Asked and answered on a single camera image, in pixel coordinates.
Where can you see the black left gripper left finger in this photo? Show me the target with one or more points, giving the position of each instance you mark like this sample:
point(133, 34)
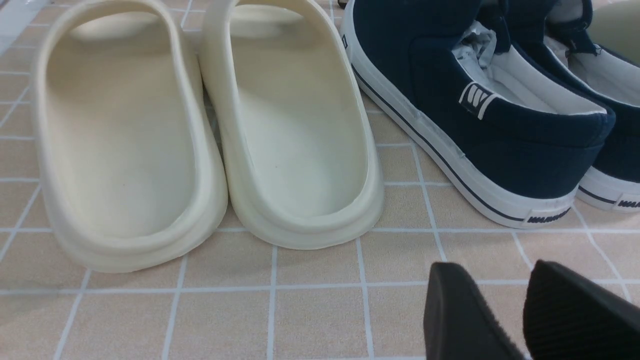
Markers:
point(458, 324)

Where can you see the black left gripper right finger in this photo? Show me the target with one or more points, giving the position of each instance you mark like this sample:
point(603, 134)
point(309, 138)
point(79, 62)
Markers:
point(568, 317)

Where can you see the left navy canvas sneaker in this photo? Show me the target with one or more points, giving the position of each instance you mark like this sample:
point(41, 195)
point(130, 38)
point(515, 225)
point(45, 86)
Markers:
point(512, 139)

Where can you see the navy canvas sneaker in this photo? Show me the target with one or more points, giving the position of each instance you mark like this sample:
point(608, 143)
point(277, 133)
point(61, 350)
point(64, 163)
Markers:
point(554, 35)
point(512, 139)

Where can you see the right cream foam slipper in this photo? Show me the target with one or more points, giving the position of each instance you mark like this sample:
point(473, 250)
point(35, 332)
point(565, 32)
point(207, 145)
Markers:
point(300, 157)

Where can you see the cream foam slipper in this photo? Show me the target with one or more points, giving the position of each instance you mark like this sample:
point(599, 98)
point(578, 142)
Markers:
point(130, 171)
point(300, 157)

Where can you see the right navy canvas sneaker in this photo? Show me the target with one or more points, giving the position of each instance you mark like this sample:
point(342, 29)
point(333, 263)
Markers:
point(554, 35)

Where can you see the left cream foam slipper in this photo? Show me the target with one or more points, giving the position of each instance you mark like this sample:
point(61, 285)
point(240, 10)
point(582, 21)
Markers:
point(130, 171)

